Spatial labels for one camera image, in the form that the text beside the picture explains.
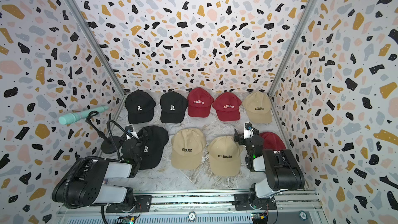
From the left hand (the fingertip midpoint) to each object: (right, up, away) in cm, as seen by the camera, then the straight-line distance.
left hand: (138, 130), depth 87 cm
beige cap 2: (+28, -8, -1) cm, 29 cm away
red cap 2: (+53, +15, +21) cm, 59 cm away
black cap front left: (+7, -6, +5) cm, 11 cm away
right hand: (+63, +1, +4) cm, 63 cm away
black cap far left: (-6, +13, +16) cm, 21 cm away
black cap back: (+16, +14, +18) cm, 28 cm away
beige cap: (+74, +13, +19) cm, 78 cm away
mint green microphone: (-16, +9, -20) cm, 27 cm away
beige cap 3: (+48, -13, -4) cm, 50 cm away
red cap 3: (+76, -7, 0) cm, 76 cm away
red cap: (+33, +17, +21) cm, 43 cm away
